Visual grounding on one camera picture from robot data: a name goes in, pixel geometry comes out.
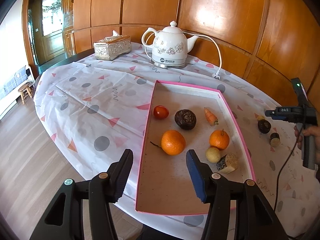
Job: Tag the wooden glass panel door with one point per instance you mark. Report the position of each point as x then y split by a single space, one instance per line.
51 37

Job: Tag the pink cardboard tray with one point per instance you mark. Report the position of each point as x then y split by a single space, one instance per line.
170 187

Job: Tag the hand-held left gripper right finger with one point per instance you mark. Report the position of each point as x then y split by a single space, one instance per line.
196 175

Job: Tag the large orange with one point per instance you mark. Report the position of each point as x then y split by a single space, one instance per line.
173 142

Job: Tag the red tomato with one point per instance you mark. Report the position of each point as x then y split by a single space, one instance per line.
160 112

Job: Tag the small wooden stool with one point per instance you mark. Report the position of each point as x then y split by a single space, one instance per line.
25 91

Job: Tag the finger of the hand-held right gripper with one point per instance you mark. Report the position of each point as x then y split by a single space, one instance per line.
275 113

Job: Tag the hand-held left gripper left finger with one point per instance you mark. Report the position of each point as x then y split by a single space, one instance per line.
125 172

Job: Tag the silver kettle base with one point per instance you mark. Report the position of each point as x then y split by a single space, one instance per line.
170 65

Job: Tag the silver embossed tissue box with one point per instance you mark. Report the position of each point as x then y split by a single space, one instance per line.
112 47

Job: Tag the small carrot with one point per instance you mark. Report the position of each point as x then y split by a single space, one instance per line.
210 116

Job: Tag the person's right hand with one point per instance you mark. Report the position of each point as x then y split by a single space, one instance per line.
317 140

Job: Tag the white bench with checked cushion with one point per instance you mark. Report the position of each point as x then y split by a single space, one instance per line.
12 85

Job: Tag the small orange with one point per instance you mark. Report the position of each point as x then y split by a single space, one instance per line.
219 140

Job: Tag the white floral electric kettle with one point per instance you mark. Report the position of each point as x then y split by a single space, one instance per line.
170 42

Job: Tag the patterned white tablecloth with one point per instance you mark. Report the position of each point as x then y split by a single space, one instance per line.
100 100

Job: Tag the small yellow fruit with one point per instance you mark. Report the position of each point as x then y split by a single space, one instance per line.
260 117
213 154

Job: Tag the cut yam piece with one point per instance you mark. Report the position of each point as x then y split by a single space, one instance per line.
228 163
274 139

